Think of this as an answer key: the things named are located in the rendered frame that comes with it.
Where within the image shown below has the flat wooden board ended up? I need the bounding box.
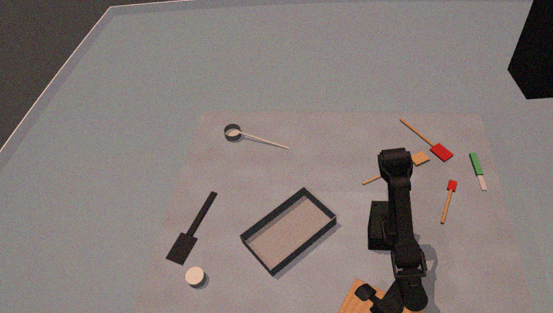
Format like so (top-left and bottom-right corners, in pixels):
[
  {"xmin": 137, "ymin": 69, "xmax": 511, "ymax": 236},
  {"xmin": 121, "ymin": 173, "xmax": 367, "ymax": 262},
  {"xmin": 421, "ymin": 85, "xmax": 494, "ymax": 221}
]
[{"xmin": 338, "ymin": 278, "xmax": 426, "ymax": 313}]

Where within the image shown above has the tan flat paddle with long handle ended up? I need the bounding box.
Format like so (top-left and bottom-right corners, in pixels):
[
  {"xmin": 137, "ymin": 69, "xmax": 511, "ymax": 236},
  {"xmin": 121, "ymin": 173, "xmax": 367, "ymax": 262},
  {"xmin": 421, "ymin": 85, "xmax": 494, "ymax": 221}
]
[{"xmin": 362, "ymin": 151, "xmax": 430, "ymax": 185}]

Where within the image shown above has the peach round disc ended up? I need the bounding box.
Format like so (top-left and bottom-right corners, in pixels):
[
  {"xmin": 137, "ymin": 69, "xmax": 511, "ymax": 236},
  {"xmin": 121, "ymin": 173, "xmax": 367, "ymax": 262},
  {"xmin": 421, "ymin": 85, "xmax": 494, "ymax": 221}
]
[{"xmin": 185, "ymin": 267, "xmax": 206, "ymax": 288}]

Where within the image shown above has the red spatula with wooden handle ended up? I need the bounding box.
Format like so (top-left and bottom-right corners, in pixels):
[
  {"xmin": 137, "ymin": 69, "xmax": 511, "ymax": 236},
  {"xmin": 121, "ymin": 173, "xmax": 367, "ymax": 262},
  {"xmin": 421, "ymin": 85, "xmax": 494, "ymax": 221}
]
[{"xmin": 400, "ymin": 118, "xmax": 453, "ymax": 162}]

